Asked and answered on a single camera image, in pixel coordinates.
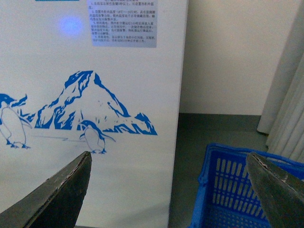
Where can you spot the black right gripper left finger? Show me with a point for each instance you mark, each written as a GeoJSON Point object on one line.
{"type": "Point", "coordinates": [56, 203]}

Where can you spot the grey instruction sticker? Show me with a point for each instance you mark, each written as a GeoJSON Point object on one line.
{"type": "Point", "coordinates": [123, 23]}

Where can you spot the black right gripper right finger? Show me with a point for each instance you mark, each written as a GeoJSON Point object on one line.
{"type": "Point", "coordinates": [280, 193]}

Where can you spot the white pleated curtain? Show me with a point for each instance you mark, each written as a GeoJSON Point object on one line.
{"type": "Point", "coordinates": [282, 118]}

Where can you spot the white chest freezer blue rim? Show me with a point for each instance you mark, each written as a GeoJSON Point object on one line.
{"type": "Point", "coordinates": [61, 96]}

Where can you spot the blue plastic shopping basket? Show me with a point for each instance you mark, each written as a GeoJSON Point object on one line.
{"type": "Point", "coordinates": [225, 197]}

